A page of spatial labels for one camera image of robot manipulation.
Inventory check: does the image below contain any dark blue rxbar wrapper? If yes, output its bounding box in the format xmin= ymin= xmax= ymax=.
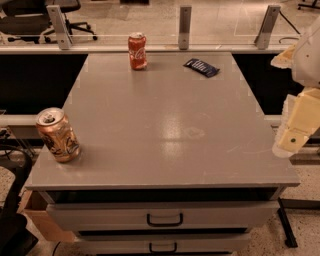
xmin=184 ymin=58 xmax=219 ymax=78

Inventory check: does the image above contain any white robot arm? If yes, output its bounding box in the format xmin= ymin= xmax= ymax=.
xmin=271 ymin=18 xmax=320 ymax=158

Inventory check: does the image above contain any red coca-cola can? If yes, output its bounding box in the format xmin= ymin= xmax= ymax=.
xmin=128 ymin=32 xmax=147 ymax=70

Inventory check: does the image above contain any orange gold soda can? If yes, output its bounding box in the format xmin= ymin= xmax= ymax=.
xmin=36 ymin=107 xmax=80 ymax=163

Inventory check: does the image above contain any black table leg stand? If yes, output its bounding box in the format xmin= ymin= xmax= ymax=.
xmin=277 ymin=198 xmax=320 ymax=248

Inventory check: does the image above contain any upper grey drawer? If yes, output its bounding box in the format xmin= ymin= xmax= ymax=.
xmin=47 ymin=201 xmax=278 ymax=232

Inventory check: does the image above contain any grey drawer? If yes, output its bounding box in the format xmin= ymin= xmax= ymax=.
xmin=47 ymin=201 xmax=278 ymax=232
xmin=77 ymin=233 xmax=250 ymax=256

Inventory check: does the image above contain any lower grey drawer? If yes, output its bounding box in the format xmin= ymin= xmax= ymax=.
xmin=77 ymin=233 xmax=250 ymax=256

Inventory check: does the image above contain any wooden box under table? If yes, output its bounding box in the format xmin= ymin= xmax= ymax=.
xmin=18 ymin=190 xmax=75 ymax=242

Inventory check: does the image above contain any black office chair background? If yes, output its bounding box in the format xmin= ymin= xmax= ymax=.
xmin=0 ymin=0 xmax=98 ymax=44

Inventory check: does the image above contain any black chair at left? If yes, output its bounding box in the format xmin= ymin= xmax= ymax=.
xmin=0 ymin=145 xmax=38 ymax=256

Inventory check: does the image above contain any horizontal metal rail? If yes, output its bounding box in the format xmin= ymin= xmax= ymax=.
xmin=0 ymin=114 xmax=281 ymax=127

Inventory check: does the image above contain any right metal bracket post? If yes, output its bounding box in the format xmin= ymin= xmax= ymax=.
xmin=254 ymin=5 xmax=281 ymax=50

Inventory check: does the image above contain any metal bracket post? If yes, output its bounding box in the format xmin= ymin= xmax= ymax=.
xmin=178 ymin=6 xmax=192 ymax=50
xmin=254 ymin=5 xmax=281 ymax=50
xmin=46 ymin=5 xmax=72 ymax=50

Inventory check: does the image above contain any middle metal bracket post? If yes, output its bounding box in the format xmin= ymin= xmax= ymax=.
xmin=178 ymin=6 xmax=192 ymax=50

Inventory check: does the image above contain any black upper drawer handle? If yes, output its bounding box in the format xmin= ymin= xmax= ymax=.
xmin=146 ymin=213 xmax=184 ymax=228

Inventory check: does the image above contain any black drawer handle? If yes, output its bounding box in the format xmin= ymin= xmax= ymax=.
xmin=146 ymin=213 xmax=184 ymax=228
xmin=148 ymin=242 xmax=178 ymax=254

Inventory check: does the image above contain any black lower drawer handle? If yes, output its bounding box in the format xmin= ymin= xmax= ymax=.
xmin=148 ymin=242 xmax=178 ymax=254

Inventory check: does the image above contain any left metal bracket post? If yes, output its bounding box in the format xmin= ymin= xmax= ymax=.
xmin=46 ymin=5 xmax=72 ymax=50

